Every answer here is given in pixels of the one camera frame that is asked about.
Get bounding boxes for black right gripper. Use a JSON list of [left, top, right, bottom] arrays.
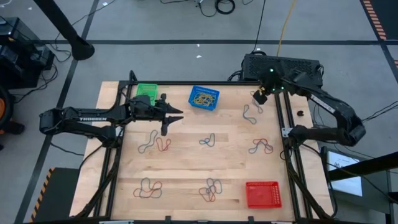
[[252, 65, 285, 106]]

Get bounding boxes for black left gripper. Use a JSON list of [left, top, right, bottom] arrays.
[[136, 94, 184, 137]]

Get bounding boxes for black perforated computer case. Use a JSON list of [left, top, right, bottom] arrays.
[[241, 53, 324, 101]]

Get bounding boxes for blue plastic basket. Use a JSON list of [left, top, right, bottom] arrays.
[[188, 85, 221, 111]]

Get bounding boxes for green plastic basket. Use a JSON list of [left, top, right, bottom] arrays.
[[136, 83, 159, 106]]

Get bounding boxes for red plastic basket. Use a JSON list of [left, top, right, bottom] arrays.
[[245, 181, 283, 209]]

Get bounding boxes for black pole with round base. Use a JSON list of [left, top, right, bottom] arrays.
[[32, 0, 96, 62]]

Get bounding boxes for black slanted stand bar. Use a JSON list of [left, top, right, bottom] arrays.
[[328, 151, 398, 182]]

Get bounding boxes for monitor with white screen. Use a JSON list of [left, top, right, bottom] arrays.
[[322, 146, 364, 198]]

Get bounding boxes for black mat hazard-striped edge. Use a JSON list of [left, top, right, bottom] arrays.
[[30, 167, 81, 223], [361, 0, 398, 42]]

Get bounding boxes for black equipment case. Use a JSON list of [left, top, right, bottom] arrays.
[[0, 17, 56, 90]]

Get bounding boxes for orange black wheeled device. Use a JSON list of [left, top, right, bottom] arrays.
[[0, 86, 26, 136]]

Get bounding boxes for black aluminium table frame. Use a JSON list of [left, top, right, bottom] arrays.
[[93, 70, 335, 224]]

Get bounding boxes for yellow hanging cable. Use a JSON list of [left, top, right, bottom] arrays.
[[275, 0, 299, 57]]

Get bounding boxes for black hanging cable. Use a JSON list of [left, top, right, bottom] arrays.
[[251, 0, 267, 53]]

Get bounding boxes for coiled black cable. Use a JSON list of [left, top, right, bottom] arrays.
[[215, 0, 236, 16]]

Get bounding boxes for black cable bundle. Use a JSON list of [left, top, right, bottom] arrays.
[[283, 148, 339, 220], [74, 146, 124, 218]]

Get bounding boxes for black floor cables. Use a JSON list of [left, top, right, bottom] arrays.
[[360, 99, 398, 124]]

